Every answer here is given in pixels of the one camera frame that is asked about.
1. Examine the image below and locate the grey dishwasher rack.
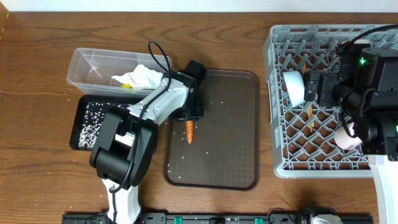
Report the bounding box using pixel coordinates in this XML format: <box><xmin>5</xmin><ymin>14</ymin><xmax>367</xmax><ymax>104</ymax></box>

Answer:
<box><xmin>263</xmin><ymin>24</ymin><xmax>397</xmax><ymax>179</ymax></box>

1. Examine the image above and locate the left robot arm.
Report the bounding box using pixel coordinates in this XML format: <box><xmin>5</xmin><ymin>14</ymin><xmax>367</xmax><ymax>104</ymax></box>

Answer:
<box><xmin>90</xmin><ymin>70</ymin><xmax>206</xmax><ymax>223</ymax></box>

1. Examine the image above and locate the white napkin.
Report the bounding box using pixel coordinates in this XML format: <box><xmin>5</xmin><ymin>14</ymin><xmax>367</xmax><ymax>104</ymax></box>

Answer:
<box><xmin>111</xmin><ymin>65</ymin><xmax>163</xmax><ymax>90</ymax></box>

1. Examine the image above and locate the foil snack wrapper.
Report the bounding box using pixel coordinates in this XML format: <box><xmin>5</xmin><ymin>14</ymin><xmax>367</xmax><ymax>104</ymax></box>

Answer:
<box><xmin>121</xmin><ymin>83</ymin><xmax>132</xmax><ymax>88</ymax></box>

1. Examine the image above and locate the pink cup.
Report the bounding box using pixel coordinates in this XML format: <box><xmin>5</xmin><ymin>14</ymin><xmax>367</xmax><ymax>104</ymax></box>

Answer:
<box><xmin>334</xmin><ymin>127</ymin><xmax>362</xmax><ymax>151</ymax></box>

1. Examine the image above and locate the spilled rice pile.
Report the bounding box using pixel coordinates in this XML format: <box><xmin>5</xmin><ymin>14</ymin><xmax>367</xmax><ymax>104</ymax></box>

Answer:
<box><xmin>77</xmin><ymin>102</ymin><xmax>129</xmax><ymax>151</ymax></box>

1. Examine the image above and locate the clear plastic bin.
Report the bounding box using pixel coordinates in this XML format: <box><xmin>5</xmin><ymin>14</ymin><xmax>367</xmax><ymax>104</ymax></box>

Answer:
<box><xmin>67</xmin><ymin>48</ymin><xmax>172</xmax><ymax>98</ymax></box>

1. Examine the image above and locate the black plastic bin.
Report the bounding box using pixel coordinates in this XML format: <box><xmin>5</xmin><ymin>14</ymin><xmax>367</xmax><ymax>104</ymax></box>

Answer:
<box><xmin>69</xmin><ymin>95</ymin><xmax>141</xmax><ymax>150</ymax></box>

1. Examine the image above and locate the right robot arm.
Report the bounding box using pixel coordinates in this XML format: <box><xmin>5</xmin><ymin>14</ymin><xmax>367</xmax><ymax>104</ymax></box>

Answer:
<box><xmin>303</xmin><ymin>44</ymin><xmax>397</xmax><ymax>223</ymax></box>

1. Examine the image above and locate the brown plastic serving tray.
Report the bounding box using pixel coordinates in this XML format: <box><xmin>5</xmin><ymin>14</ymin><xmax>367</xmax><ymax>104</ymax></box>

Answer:
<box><xmin>163</xmin><ymin>70</ymin><xmax>260</xmax><ymax>191</ymax></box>

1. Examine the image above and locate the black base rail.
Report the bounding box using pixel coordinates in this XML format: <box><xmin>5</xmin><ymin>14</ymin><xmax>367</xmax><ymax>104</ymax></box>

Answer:
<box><xmin>61</xmin><ymin>207</ymin><xmax>374</xmax><ymax>224</ymax></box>

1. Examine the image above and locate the orange carrot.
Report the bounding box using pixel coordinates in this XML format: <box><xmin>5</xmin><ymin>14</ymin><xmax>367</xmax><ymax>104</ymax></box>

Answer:
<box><xmin>185</xmin><ymin>120</ymin><xmax>194</xmax><ymax>144</ymax></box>

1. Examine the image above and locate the light blue rice bowl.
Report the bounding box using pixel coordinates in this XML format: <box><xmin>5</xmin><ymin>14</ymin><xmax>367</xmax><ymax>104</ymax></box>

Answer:
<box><xmin>283</xmin><ymin>71</ymin><xmax>305</xmax><ymax>108</ymax></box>

